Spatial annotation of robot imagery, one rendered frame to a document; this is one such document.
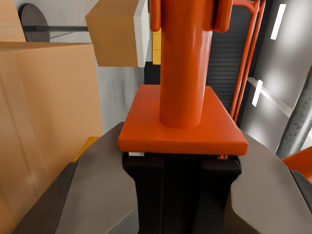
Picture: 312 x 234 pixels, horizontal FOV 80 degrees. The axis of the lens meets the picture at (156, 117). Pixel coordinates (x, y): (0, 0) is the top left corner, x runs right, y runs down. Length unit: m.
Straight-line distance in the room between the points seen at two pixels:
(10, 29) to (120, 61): 0.85
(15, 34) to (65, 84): 0.84
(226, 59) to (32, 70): 11.24
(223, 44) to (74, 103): 10.94
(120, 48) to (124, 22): 0.20
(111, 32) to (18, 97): 1.41
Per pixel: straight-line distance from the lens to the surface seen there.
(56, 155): 0.24
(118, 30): 1.55
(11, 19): 1.08
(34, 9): 2.20
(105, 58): 1.68
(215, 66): 11.30
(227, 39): 11.11
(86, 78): 0.31
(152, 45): 7.49
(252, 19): 8.20
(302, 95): 6.18
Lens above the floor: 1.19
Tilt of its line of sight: 2 degrees down
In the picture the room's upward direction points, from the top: 91 degrees clockwise
